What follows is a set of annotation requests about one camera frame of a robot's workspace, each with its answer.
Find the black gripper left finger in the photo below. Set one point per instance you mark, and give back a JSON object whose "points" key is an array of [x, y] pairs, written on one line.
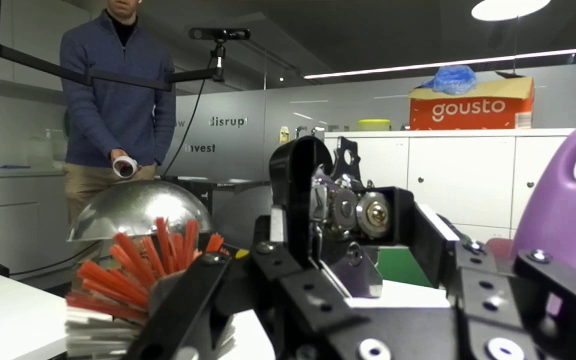
{"points": [[180, 323]]}

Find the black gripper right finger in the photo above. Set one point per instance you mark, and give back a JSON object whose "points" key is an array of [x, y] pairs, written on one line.
{"points": [[546, 300]]}

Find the clear utensil holder container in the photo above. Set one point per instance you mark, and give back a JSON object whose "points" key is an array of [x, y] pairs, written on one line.
{"points": [[108, 339]]}

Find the orange silicone brush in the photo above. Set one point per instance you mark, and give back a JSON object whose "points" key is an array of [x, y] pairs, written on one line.
{"points": [[136, 266]]}

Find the purple spatula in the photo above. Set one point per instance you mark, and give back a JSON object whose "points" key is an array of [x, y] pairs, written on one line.
{"points": [[549, 221]]}

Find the metal ladle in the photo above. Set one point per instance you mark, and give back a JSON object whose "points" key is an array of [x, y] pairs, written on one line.
{"points": [[134, 208]]}

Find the white cabinet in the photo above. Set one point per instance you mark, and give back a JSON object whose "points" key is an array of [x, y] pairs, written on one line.
{"points": [[476, 178]]}

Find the orange gousto cardboard box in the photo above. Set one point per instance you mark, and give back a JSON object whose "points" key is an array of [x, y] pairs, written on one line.
{"points": [[490, 105]]}

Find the person in blue sweater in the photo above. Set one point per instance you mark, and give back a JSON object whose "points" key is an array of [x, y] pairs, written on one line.
{"points": [[108, 121]]}

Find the camera on tripod arm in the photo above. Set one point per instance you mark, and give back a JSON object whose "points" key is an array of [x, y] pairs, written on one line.
{"points": [[214, 69]]}

